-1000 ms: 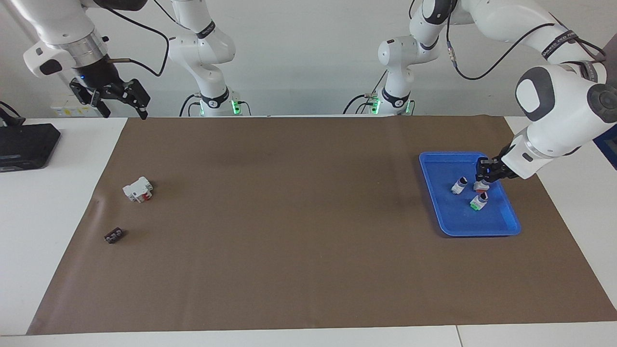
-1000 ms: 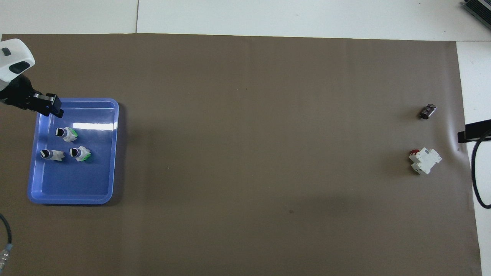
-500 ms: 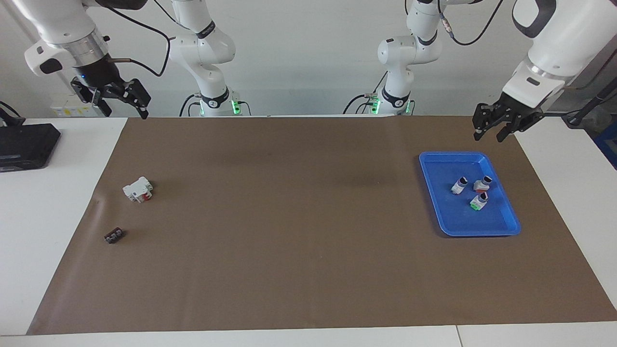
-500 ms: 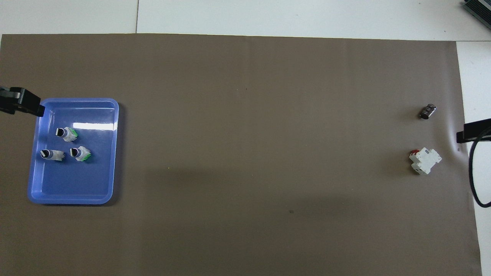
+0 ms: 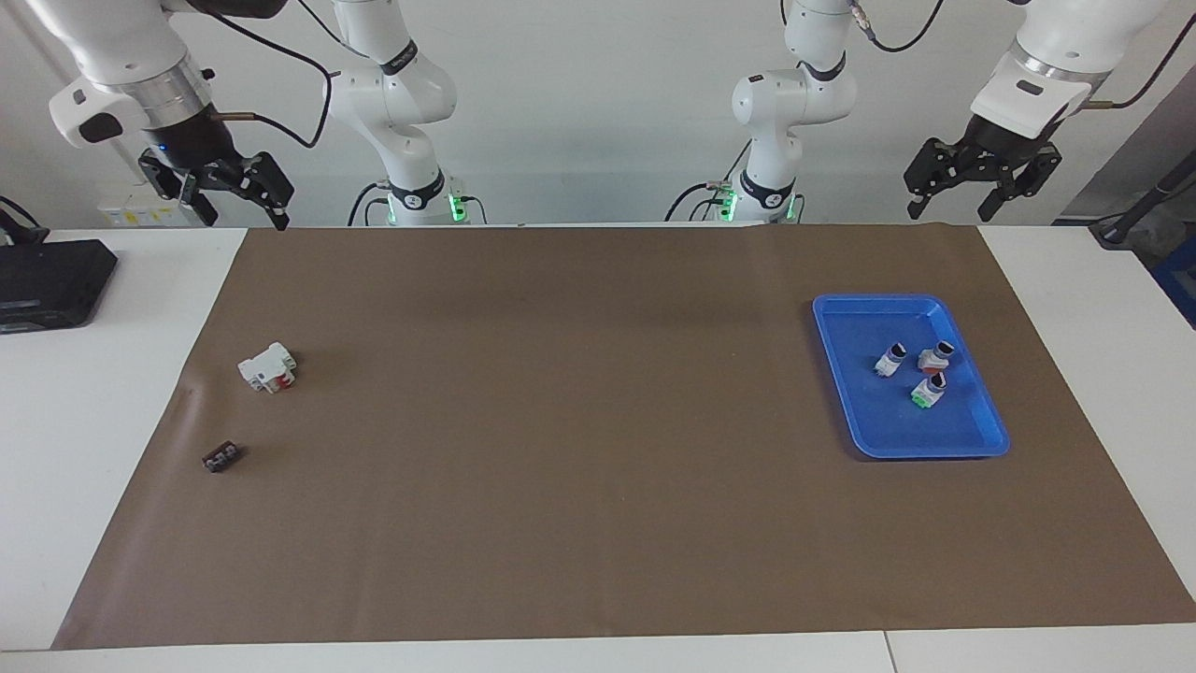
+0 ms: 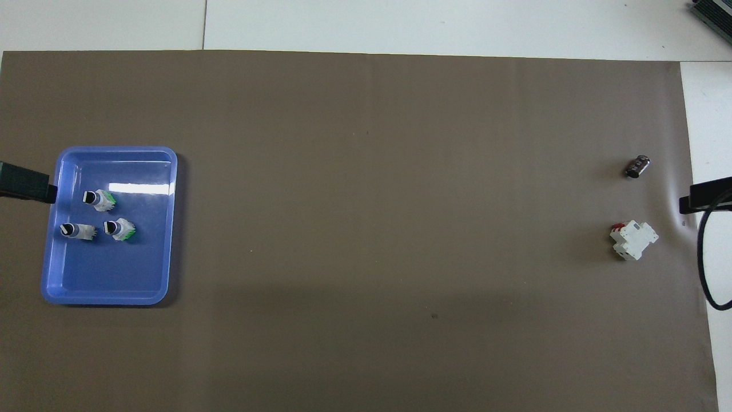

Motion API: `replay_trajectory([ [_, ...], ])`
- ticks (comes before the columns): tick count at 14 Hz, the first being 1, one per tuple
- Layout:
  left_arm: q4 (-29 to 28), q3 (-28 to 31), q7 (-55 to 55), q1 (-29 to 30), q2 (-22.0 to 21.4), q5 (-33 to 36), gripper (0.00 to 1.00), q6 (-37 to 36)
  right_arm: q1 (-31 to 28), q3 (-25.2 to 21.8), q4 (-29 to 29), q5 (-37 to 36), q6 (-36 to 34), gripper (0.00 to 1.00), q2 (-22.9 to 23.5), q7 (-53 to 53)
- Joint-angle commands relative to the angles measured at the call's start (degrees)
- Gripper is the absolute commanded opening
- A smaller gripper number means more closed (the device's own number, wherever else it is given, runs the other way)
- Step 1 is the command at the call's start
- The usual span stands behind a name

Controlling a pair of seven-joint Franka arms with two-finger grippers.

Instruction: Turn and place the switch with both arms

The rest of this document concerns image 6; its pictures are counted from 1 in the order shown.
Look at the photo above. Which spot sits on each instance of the white rotary switch green base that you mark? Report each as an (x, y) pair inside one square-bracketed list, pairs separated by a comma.
[(103, 199), (121, 229)]

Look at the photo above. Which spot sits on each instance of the small black terminal block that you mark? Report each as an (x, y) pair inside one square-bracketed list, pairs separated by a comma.
[(637, 166)]

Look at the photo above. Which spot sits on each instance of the white circuit breaker red parts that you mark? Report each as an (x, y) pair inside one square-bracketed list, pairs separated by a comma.
[(635, 240)]

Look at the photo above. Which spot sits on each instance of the blue plastic tray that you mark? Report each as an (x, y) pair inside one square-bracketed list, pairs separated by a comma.
[(114, 274)]

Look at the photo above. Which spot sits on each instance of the grey ribbed device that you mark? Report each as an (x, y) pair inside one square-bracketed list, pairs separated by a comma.
[(715, 10)]

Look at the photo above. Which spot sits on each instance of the brown table mat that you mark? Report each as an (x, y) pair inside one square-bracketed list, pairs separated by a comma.
[(343, 171)]

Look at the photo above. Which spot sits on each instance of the white rotary switch red base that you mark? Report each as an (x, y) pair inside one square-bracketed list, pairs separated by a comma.
[(83, 231)]

